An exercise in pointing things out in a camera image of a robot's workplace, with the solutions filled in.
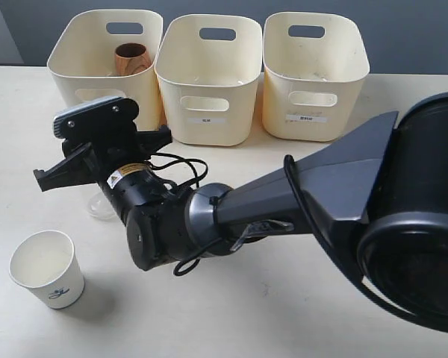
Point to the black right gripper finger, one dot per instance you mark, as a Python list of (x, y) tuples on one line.
[(71, 171), (150, 142)]

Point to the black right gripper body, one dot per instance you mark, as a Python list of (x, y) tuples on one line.
[(120, 169)]

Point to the clear plastic bottle white cap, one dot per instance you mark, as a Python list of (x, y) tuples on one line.
[(99, 207)]

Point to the brown wooden cup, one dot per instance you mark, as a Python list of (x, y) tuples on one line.
[(131, 58)]

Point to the white paper cup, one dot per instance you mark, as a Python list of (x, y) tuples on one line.
[(45, 264)]

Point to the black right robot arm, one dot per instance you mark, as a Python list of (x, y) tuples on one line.
[(376, 200)]

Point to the middle cream plastic bin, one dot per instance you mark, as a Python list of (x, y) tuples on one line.
[(208, 66)]

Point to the cream plastic bin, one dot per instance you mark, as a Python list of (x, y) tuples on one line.
[(208, 66), (82, 63), (315, 65)]

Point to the left cream plastic bin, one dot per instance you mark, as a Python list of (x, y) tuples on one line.
[(82, 63)]

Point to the right cream plastic bin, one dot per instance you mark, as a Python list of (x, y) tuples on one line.
[(315, 65)]

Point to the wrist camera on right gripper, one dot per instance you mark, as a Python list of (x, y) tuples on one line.
[(91, 119)]

